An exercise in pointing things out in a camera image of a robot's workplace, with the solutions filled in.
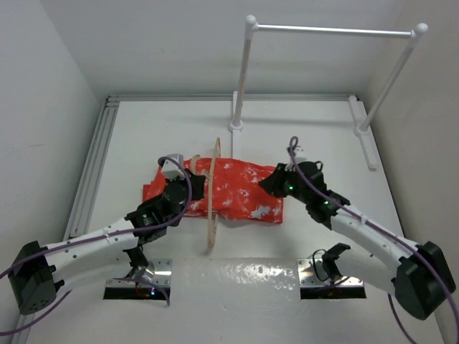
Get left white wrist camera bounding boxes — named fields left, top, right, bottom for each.
left=158, top=153, right=184, bottom=181

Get aluminium frame rail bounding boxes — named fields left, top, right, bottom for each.
left=10, top=95, right=119, bottom=344

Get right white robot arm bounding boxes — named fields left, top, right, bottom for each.
left=258, top=161, right=456, bottom=320

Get purple cable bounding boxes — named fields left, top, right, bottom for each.
left=286, top=135, right=459, bottom=344
left=0, top=156, right=194, bottom=336

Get white clothes rack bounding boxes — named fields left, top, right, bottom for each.
left=229, top=15, right=428, bottom=171

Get red white-splattered trousers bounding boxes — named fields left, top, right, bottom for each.
left=142, top=156, right=286, bottom=226

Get beige wooden hanger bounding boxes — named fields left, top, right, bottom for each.
left=201, top=138, right=221, bottom=251

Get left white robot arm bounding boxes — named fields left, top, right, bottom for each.
left=7, top=171, right=205, bottom=315

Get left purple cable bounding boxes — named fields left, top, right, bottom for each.
left=0, top=156, right=194, bottom=336

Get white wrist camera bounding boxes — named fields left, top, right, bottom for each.
left=288, top=145, right=308, bottom=163
left=158, top=153, right=184, bottom=181

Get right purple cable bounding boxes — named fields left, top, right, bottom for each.
left=286, top=135, right=459, bottom=344

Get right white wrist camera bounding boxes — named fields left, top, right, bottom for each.
left=288, top=145, right=308, bottom=163

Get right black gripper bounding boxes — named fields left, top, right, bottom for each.
left=257, top=163, right=310, bottom=205

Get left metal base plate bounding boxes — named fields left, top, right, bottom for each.
left=105, top=259, right=172, bottom=288

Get metal base plate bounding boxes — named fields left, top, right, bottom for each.
left=105, top=259, right=172, bottom=288
left=297, top=258, right=364, bottom=292

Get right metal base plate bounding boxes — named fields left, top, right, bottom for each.
left=297, top=258, right=364, bottom=292

